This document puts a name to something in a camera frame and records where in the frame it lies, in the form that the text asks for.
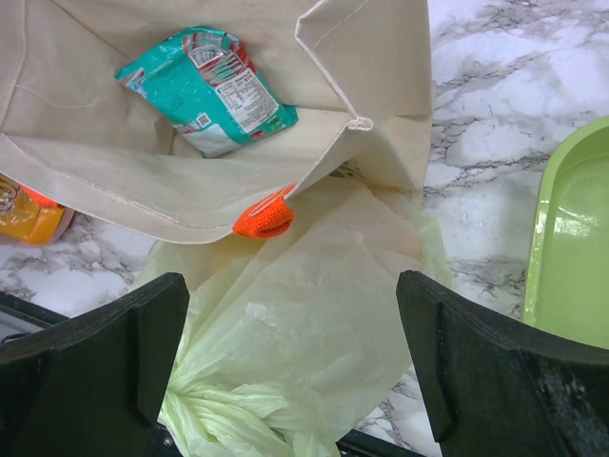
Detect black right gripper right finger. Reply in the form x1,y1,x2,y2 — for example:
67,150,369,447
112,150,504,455
396,270,608,456

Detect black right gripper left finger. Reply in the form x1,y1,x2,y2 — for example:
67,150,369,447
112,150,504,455
1,273,189,456

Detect pale green plastic grocery bag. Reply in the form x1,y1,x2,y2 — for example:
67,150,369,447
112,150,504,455
136,177,451,456

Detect green white candy packet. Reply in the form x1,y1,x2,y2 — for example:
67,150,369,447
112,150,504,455
115,26,298,158

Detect beige tote bag orange handles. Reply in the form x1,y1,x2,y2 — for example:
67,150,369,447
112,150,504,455
1,1,433,244

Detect green plastic tray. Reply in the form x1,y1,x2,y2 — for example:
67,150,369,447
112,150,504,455
522,117,608,348

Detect pink two-tier shelf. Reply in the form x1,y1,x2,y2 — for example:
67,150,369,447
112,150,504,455
49,209,74,244

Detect orange snack packet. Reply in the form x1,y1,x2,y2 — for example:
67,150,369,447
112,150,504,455
1,175,66,245

